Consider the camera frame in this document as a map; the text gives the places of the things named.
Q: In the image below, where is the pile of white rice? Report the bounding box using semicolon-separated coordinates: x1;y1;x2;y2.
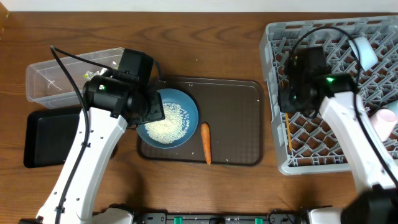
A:
144;103;190;144

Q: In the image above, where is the orange carrot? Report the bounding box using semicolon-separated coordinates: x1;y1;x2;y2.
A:
201;123;211;165

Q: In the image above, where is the aluminium foil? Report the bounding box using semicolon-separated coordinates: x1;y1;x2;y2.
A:
85;71;100;80

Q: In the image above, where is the light blue bowl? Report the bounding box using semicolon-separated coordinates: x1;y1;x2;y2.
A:
348;37;378;72

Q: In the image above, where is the light blue cup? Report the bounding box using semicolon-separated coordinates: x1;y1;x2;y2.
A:
386;100;398;117

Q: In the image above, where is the grey dishwasher rack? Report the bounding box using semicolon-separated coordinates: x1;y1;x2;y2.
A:
259;16;397;175

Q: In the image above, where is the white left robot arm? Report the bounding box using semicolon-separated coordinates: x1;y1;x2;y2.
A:
19;47;165;223

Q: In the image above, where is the wooden chopstick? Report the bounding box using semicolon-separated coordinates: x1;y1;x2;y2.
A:
280;79;294;152

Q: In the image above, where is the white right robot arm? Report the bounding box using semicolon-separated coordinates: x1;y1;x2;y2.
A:
278;47;397;223

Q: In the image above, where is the dark blue plate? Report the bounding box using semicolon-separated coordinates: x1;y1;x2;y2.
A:
137;88;198;149

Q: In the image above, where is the dark brown serving tray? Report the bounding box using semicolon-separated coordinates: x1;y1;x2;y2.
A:
157;77;264;166

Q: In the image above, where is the clear plastic bin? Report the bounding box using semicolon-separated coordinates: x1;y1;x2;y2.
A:
25;47;124;109

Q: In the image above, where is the pink plastic cup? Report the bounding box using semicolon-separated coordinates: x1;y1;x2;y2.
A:
369;109;397;141

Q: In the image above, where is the black plastic tray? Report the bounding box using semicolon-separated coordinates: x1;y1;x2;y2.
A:
23;107;81;168

